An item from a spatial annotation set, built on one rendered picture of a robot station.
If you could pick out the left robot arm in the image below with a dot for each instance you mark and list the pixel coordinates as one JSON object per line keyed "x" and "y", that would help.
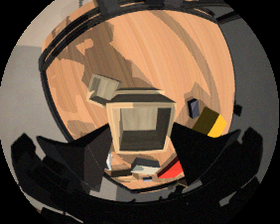
{"x": 178, "y": 190}

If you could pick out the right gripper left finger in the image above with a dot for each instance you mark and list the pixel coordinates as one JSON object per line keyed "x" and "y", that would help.
{"x": 85, "y": 157}

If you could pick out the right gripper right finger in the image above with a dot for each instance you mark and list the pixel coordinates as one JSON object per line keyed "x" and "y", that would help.
{"x": 196, "y": 151}

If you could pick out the yellow block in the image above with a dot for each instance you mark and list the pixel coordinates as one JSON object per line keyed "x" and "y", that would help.
{"x": 210, "y": 123}

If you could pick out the red flat slab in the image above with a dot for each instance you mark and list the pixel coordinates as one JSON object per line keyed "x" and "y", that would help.
{"x": 172, "y": 170}

